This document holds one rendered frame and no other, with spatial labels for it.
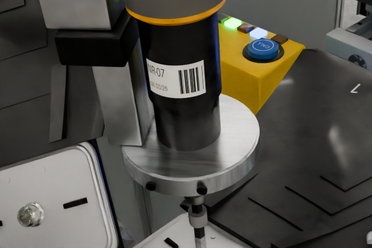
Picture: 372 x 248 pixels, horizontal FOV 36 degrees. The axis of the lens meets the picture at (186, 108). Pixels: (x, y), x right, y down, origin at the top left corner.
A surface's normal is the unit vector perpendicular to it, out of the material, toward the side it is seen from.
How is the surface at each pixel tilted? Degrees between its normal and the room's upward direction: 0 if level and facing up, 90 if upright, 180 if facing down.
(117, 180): 90
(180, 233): 8
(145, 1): 90
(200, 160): 0
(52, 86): 45
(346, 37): 0
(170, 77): 90
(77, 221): 54
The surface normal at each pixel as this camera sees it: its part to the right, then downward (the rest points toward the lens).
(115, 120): -0.18, 0.61
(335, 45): -0.76, 0.44
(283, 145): -0.06, -0.81
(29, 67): -0.22, -0.06
